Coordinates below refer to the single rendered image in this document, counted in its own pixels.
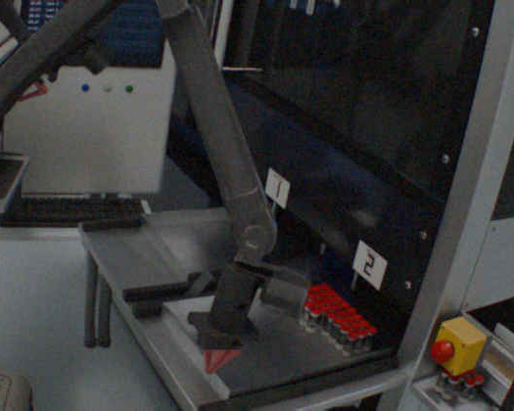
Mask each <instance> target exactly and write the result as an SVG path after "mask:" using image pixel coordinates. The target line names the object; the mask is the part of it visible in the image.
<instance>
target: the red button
mask: <svg viewBox="0 0 514 411"><path fill-rule="evenodd" d="M430 354H431V356H432V358H433V360H434V361H435V362H437V363H438V364H439V363H441V364H442V363H445V362H447V361H449V360H450V359H451V357H452V346H451V345H450V343H449V342H447V341H446V340H440V341H436V342H435V343H434V344H433V345H432V348H431V353H430Z"/></svg>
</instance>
